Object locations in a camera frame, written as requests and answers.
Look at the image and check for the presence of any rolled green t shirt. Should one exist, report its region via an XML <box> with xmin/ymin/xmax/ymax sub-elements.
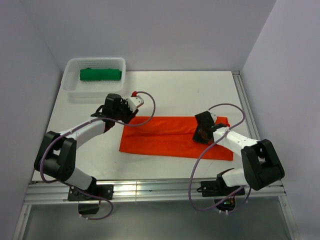
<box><xmin>79</xmin><ymin>68</ymin><xmax>122</xmax><ymax>82</ymax></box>

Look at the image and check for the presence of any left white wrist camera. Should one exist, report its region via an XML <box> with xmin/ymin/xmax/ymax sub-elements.
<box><xmin>126</xmin><ymin>95</ymin><xmax>144</xmax><ymax>112</ymax></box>

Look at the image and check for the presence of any front aluminium rail frame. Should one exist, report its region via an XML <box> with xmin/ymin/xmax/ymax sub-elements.
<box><xmin>13</xmin><ymin>178</ymin><xmax>301</xmax><ymax>240</ymax></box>

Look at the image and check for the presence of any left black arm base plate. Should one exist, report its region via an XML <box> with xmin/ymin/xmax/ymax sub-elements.
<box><xmin>67</xmin><ymin>184</ymin><xmax>114</xmax><ymax>202</ymax></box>

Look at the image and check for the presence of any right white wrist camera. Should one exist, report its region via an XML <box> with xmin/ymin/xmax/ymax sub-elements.
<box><xmin>210</xmin><ymin>112</ymin><xmax>217</xmax><ymax>122</ymax></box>

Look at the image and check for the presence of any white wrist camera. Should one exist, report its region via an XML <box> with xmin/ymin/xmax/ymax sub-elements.
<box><xmin>210</xmin><ymin>112</ymin><xmax>217</xmax><ymax>122</ymax></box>
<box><xmin>126</xmin><ymin>95</ymin><xmax>144</xmax><ymax>112</ymax></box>

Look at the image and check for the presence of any right side aluminium rail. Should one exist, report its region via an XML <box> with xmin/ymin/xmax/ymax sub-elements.
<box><xmin>231</xmin><ymin>70</ymin><xmax>261</xmax><ymax>140</ymax></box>

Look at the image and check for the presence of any orange polo t shirt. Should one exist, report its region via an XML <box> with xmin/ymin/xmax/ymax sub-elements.
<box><xmin>118</xmin><ymin>115</ymin><xmax>234</xmax><ymax>162</ymax></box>

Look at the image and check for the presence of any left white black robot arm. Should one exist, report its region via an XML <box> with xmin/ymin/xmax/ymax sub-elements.
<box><xmin>34</xmin><ymin>93</ymin><xmax>144</xmax><ymax>200</ymax></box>

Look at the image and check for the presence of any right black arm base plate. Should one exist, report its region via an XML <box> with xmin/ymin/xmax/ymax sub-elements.
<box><xmin>196</xmin><ymin>180</ymin><xmax>240</xmax><ymax>197</ymax></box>

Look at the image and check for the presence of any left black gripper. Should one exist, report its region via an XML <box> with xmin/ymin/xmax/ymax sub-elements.
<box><xmin>113</xmin><ymin>98</ymin><xmax>139</xmax><ymax>125</ymax></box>

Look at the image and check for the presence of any white perforated plastic basket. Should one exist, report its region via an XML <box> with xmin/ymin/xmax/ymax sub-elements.
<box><xmin>61</xmin><ymin>57</ymin><xmax>126</xmax><ymax>99</ymax></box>

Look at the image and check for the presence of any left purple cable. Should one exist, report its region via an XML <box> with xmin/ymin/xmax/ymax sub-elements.
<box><xmin>39</xmin><ymin>91</ymin><xmax>157</xmax><ymax>221</ymax></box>

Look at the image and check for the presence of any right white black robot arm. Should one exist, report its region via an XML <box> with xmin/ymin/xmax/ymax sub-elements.
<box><xmin>193</xmin><ymin>111</ymin><xmax>285</xmax><ymax>195</ymax></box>

